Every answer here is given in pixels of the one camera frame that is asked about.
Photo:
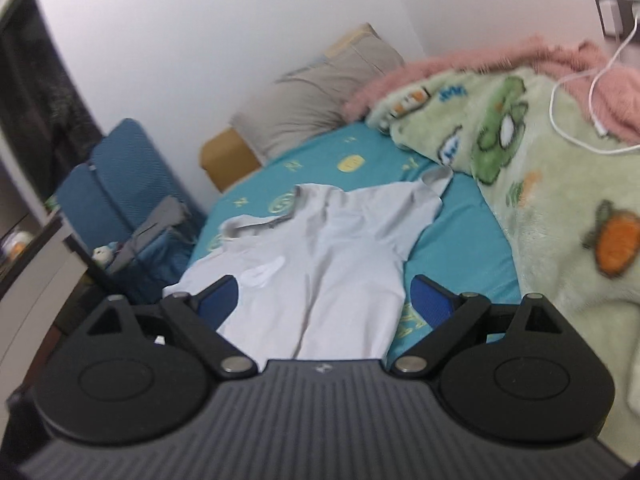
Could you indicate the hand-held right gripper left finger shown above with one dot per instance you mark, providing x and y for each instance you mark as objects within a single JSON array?
[{"x": 220, "y": 299}]

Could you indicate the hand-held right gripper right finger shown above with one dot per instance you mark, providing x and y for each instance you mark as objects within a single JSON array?
[{"x": 430, "y": 301}]

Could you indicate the light grey shirt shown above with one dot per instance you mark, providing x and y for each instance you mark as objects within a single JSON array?
[{"x": 340, "y": 240}]

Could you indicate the teal patterned bed sheet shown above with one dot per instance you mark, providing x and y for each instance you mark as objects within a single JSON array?
[{"x": 465, "y": 240}]

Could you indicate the grey cloth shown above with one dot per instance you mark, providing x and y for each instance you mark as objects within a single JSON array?
[{"x": 160, "y": 217}]

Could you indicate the small white toy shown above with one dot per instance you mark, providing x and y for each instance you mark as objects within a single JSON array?
[{"x": 102, "y": 255}]

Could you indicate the wooden bed headboard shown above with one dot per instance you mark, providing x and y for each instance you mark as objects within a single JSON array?
[{"x": 225, "y": 160}]

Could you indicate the green printed plush blanket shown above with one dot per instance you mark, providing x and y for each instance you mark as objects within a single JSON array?
[{"x": 550, "y": 185}]

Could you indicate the blue folding chair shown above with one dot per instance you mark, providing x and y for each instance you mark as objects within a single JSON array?
[{"x": 125, "y": 160}]

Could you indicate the white cabinet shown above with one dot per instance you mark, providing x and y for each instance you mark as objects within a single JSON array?
[{"x": 35, "y": 300}]

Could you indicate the grey pillow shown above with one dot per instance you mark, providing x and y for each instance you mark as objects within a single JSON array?
[{"x": 310, "y": 95}]

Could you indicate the pink fuzzy blanket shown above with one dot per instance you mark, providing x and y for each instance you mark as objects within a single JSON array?
[{"x": 450, "y": 67}]

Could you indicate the dark glass door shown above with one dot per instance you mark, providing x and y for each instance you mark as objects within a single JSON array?
[{"x": 40, "y": 100}]

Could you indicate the white plug charger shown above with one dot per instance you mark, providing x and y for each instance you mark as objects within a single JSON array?
[{"x": 608, "y": 17}]

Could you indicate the grey wall socket panel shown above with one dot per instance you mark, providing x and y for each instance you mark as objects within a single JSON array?
[{"x": 625, "y": 20}]

